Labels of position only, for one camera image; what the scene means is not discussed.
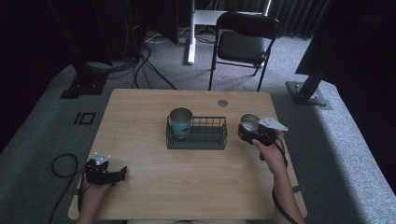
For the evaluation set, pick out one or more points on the teal metal cup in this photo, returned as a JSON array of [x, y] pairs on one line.
[[181, 122]]

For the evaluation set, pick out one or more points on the grey round table grommet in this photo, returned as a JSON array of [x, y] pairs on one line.
[[222, 103]]

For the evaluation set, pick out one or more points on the grey pleated curtain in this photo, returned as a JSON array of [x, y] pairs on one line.
[[295, 17]]

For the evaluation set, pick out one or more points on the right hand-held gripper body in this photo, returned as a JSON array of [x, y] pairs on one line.
[[268, 133]]

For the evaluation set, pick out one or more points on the black folding chair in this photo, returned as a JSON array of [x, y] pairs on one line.
[[243, 46]]

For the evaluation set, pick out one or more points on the black metal stand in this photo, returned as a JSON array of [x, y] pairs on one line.
[[308, 90], [85, 79]]

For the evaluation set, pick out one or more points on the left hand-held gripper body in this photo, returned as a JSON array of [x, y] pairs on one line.
[[98, 172]]

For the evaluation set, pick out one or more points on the person's right hand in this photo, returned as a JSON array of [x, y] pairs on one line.
[[271, 155]]

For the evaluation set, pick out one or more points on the person's left hand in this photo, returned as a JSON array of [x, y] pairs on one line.
[[92, 196]]

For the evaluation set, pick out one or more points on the white desk frame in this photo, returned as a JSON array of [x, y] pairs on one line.
[[194, 31]]

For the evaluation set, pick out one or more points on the brown metal cup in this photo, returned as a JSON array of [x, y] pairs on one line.
[[249, 123]]

